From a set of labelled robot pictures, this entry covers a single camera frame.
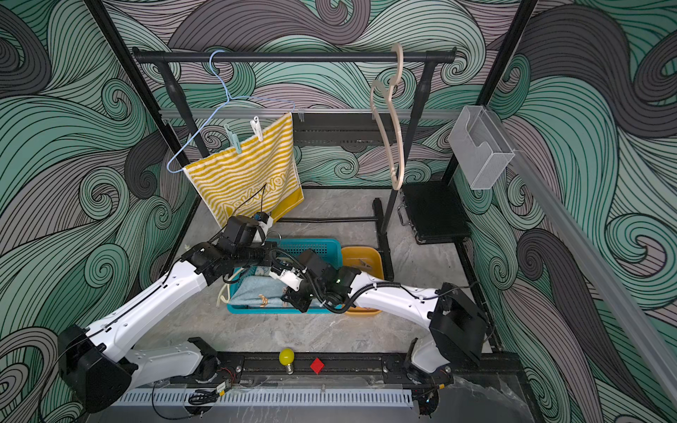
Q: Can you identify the teal perforated plastic basket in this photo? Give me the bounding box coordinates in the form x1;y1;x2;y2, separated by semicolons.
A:
227;238;342;315

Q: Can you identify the pink wooden hanger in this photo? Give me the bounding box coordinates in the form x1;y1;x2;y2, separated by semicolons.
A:
369;42;407;191

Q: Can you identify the cream plastic hanger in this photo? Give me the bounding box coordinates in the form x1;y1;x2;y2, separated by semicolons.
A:
216;266;250;308

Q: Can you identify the black clothes rack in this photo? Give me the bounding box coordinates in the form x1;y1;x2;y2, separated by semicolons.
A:
132;48;456;281

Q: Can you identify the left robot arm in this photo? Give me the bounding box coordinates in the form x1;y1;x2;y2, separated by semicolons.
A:
57;213;273;413

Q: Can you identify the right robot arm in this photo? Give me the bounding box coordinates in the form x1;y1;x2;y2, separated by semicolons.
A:
269;249;489;375

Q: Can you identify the green clothespin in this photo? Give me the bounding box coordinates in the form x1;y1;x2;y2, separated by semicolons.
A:
224;124;243;154

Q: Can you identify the red diamond marker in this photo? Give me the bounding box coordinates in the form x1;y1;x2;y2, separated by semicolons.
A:
310;358;325;375

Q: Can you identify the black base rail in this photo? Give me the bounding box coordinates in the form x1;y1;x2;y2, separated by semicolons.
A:
102;351;525;390

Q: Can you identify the yellow plastic tray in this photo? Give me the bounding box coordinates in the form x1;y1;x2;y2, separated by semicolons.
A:
341;246;384;317

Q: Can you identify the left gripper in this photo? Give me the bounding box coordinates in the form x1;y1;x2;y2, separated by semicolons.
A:
232;241;282;271

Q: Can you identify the white slotted cable duct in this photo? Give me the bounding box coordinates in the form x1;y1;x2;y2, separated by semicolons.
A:
114;388;414;408

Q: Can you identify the blue wire hanger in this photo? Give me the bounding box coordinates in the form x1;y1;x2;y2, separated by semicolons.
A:
166;49;297;174

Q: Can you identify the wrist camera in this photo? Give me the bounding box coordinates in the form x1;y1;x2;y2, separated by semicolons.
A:
269;267;301;292
253;211;274;235

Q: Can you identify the yellow light bulb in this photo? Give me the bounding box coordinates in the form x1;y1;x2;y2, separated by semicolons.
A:
279;348;295;375

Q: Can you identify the yellow striped towel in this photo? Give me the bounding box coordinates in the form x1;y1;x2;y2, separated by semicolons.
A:
183;113;304;227

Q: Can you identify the black case on floor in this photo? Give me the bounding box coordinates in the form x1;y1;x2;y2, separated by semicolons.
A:
401;182;471;245

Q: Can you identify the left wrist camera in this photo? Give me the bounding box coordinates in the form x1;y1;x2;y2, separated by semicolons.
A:
253;211;274;235

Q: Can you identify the clear acrylic wall box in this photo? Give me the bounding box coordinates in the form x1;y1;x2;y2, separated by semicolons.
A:
448;106;515;190

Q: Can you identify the light blue towel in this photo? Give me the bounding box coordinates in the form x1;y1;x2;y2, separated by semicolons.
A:
229;276;287;308

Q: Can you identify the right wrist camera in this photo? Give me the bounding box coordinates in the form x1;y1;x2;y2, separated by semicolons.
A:
269;267;301;292

